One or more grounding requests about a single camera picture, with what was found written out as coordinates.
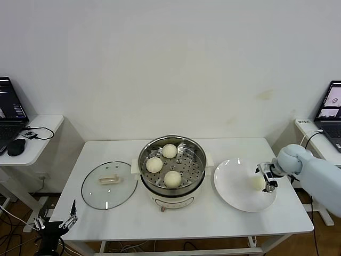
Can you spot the white table frame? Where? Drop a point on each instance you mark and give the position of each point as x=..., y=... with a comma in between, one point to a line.
x=213, y=252

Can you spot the black laptop with dark screen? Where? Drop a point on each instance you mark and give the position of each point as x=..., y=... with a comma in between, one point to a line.
x=10, y=106

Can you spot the white wall outlet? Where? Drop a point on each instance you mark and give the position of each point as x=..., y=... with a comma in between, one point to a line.
x=44, y=177

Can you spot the white side desk with mouse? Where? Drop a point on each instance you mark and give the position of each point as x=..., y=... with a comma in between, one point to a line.
x=45, y=125

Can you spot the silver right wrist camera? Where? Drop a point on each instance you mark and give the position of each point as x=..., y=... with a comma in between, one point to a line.
x=265, y=168

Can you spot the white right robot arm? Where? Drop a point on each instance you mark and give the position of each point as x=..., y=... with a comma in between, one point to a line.
x=314, y=173

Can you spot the grey laptop with pink screen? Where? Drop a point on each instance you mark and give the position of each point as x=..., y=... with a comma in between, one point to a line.
x=330, y=106

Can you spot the cream electric cooking pot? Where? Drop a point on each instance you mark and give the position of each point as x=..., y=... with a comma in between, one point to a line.
x=173, y=198

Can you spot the small black usb device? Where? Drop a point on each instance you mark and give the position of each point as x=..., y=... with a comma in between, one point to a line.
x=29, y=134

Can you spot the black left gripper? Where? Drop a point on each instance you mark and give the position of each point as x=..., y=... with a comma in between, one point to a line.
x=50, y=234

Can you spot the white label with black text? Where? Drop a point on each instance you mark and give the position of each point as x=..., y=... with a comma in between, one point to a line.
x=304, y=122

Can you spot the black computer mouse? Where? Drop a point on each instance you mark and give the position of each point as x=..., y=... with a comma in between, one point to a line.
x=16, y=147

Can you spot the stainless steel steamer basket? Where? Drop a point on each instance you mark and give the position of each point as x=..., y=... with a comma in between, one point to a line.
x=191, y=165

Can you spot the white steamed baozi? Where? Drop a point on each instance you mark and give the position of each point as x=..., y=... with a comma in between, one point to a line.
x=172, y=179
x=154, y=164
x=169, y=151
x=257, y=184

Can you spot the white round plate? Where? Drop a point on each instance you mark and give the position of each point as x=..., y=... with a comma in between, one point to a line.
x=234, y=181

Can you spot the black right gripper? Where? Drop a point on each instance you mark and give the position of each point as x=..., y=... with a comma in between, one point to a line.
x=271, y=176

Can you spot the round glass pot lid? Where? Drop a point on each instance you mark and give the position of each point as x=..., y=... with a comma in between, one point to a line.
x=112, y=192

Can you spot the white floor power strip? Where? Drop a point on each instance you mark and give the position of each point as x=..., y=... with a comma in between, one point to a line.
x=42, y=204

